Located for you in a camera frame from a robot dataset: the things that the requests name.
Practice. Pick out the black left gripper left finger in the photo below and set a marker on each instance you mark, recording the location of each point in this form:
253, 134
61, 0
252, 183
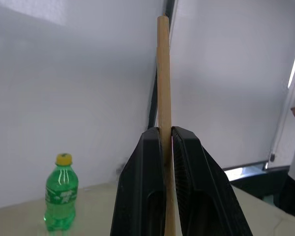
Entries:
137, 186

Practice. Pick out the white framed whiteboard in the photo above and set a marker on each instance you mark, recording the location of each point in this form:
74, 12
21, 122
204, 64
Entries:
288, 98

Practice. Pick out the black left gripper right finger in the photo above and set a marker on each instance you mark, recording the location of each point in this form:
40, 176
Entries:
206, 191

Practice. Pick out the wooden chopstick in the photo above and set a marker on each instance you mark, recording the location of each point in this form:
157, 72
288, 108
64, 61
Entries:
164, 86

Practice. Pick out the green plastic soda bottle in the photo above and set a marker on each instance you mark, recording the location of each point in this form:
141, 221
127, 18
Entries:
61, 194

